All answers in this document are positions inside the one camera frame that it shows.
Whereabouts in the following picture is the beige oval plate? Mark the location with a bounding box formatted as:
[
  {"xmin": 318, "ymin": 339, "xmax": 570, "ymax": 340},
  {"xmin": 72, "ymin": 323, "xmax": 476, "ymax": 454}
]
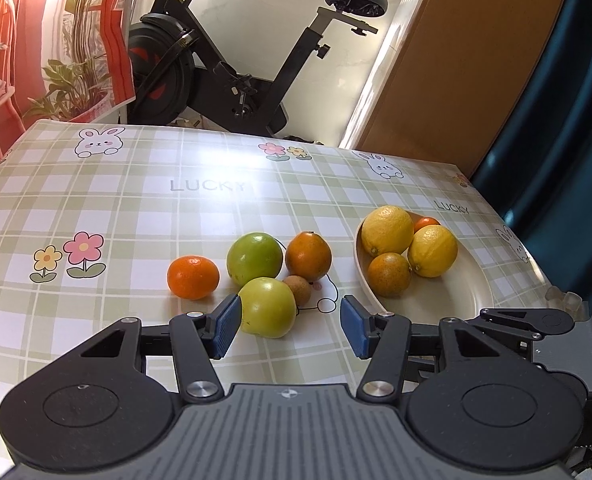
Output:
[{"xmin": 354, "ymin": 208, "xmax": 502, "ymax": 321}]

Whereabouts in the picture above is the yellow lemon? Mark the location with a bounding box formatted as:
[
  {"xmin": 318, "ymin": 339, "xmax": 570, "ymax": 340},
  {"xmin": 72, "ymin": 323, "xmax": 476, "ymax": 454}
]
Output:
[
  {"xmin": 361, "ymin": 206, "xmax": 415, "ymax": 257},
  {"xmin": 407, "ymin": 224, "xmax": 459, "ymax": 278}
]

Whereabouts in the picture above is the black exercise bike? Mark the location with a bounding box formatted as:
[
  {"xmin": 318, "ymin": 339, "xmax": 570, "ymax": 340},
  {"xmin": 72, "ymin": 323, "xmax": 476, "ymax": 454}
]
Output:
[{"xmin": 126, "ymin": 0, "xmax": 389, "ymax": 138}]

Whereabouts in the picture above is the yellowish green apple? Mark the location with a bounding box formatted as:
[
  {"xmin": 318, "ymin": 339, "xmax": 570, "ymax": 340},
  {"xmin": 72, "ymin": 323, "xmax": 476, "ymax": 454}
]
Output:
[{"xmin": 238, "ymin": 277, "xmax": 297, "ymax": 339}]

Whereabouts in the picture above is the green plaid tablecloth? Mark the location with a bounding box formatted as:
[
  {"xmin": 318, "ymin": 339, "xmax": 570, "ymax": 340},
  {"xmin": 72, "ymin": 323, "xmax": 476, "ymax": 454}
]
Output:
[{"xmin": 0, "ymin": 119, "xmax": 552, "ymax": 461}]

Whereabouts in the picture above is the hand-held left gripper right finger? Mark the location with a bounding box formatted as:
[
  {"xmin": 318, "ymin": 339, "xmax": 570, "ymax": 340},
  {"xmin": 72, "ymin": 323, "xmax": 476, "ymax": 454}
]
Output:
[{"xmin": 340, "ymin": 296, "xmax": 522, "ymax": 403}]

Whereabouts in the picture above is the speckled brownish orange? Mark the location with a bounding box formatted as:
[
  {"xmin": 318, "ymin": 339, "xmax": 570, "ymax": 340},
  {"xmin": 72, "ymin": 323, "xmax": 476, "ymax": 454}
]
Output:
[{"xmin": 367, "ymin": 252, "xmax": 413, "ymax": 297}]

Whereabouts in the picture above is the brown kiwi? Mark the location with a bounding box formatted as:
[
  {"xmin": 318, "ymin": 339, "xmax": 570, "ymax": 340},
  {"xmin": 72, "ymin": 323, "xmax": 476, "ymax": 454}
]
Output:
[{"xmin": 282, "ymin": 275, "xmax": 312, "ymax": 307}]

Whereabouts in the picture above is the bright orange mandarin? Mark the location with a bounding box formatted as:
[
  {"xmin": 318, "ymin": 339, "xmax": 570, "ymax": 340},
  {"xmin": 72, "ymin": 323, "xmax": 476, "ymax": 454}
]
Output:
[{"xmin": 167, "ymin": 255, "xmax": 220, "ymax": 301}]

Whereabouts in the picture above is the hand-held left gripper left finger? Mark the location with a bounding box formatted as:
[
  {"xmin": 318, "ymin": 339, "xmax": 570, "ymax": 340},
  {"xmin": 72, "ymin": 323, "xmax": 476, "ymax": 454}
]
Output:
[{"xmin": 68, "ymin": 294, "xmax": 241, "ymax": 403}]

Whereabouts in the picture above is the dark teal curtain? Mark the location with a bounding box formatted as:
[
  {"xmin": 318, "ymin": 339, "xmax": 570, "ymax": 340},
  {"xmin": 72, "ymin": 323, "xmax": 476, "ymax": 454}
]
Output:
[{"xmin": 471, "ymin": 0, "xmax": 592, "ymax": 281}]

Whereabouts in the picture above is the dark orange with stem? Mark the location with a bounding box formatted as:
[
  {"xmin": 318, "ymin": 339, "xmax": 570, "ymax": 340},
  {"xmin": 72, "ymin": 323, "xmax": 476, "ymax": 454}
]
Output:
[{"xmin": 285, "ymin": 231, "xmax": 333, "ymax": 283}]

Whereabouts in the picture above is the brown wooden door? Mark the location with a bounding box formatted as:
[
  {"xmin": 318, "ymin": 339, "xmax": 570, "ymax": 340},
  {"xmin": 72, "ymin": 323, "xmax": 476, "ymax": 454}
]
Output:
[{"xmin": 353, "ymin": 0, "xmax": 577, "ymax": 178}]

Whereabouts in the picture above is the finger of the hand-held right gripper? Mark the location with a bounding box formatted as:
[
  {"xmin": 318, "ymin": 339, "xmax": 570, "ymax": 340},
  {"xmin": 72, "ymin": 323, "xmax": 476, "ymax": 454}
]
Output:
[
  {"xmin": 468, "ymin": 307, "xmax": 539, "ymax": 342},
  {"xmin": 403, "ymin": 355, "xmax": 443, "ymax": 386}
]

